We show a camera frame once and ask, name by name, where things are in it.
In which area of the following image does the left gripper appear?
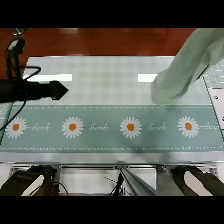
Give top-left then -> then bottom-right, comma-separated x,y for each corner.
9,80 -> 54,102

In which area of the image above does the pale green shirt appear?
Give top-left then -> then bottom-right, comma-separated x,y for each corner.
150,28 -> 224,106

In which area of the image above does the black cable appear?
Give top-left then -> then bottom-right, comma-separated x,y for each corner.
104,172 -> 126,197
0,65 -> 43,132

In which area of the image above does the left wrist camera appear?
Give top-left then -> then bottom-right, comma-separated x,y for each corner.
5,36 -> 28,81

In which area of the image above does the silver frame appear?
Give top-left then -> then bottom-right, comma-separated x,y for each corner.
0,64 -> 224,197

